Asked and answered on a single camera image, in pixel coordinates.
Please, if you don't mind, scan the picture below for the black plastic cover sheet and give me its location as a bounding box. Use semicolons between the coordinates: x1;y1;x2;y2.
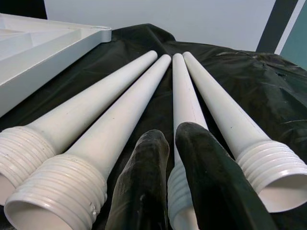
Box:
0;23;307;230

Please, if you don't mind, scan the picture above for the dark vertical pillar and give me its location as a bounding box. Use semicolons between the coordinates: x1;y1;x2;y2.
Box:
255;0;306;52

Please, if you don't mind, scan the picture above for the white plastic children table top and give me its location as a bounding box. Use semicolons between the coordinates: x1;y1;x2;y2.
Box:
0;13;112;118

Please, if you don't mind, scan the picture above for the black door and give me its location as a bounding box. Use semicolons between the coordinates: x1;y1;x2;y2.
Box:
0;0;47;20

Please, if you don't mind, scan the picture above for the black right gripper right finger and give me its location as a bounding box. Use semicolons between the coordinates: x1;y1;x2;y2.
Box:
176;122;281;230

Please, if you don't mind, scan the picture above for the teal glass panel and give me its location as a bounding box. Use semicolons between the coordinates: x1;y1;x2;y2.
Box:
280;1;307;70

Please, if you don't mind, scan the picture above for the white plastic table leg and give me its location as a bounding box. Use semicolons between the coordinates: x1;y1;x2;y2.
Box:
4;54;172;230
167;53;209;230
0;50;158;207
182;51;307;213

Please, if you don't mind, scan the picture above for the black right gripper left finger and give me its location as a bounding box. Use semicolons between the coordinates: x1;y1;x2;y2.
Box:
105;129;171;230

